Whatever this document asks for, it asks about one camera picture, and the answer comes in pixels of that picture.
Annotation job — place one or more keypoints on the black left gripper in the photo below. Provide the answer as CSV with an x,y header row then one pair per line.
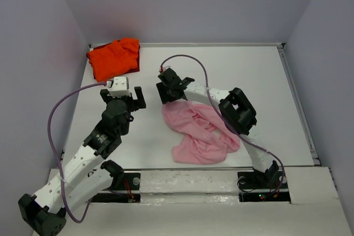
x,y
140,104

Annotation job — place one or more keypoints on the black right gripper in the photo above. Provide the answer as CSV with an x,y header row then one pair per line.
x,y
165,97

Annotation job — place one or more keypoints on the pink t shirt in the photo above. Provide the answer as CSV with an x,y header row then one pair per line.
x,y
206,139

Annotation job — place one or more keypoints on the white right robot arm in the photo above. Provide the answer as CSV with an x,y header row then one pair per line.
x,y
239,117

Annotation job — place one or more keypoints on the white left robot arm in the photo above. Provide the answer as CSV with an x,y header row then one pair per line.
x,y
90,170

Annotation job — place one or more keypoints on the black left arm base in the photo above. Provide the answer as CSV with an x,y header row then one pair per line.
x,y
125,191

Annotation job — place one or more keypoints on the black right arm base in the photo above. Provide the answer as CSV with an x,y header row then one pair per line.
x,y
252,190

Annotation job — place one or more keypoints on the orange t shirt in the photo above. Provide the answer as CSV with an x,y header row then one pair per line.
x,y
114,57

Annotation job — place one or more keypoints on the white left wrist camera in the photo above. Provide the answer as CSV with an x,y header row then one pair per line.
x,y
118,86

